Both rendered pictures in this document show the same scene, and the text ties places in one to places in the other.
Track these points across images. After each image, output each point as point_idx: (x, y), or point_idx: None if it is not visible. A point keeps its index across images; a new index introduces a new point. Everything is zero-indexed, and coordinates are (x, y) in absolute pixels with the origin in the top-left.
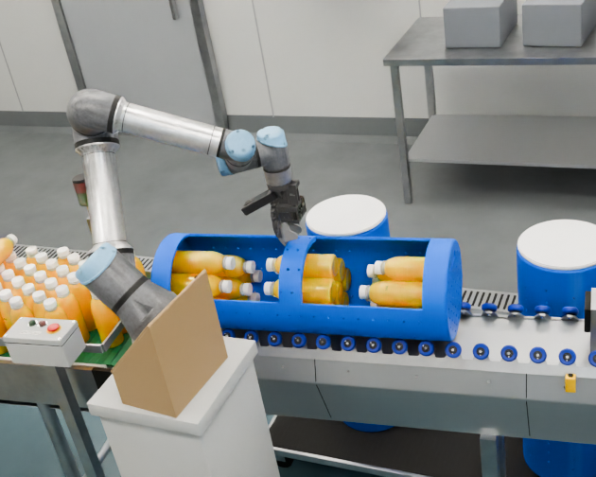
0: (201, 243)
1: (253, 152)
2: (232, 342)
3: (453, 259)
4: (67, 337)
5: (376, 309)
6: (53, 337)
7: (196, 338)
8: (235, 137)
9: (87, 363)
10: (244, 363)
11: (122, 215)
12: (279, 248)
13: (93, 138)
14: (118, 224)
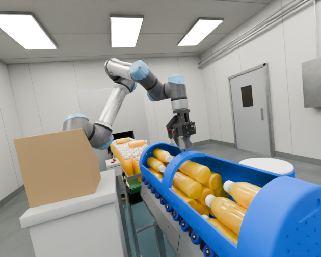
0: (176, 151)
1: (140, 73)
2: (110, 187)
3: (315, 211)
4: (112, 166)
5: (200, 219)
6: (108, 164)
7: (61, 166)
8: (134, 63)
9: (128, 183)
10: (95, 202)
11: (112, 113)
12: (198, 161)
13: (114, 82)
14: (106, 115)
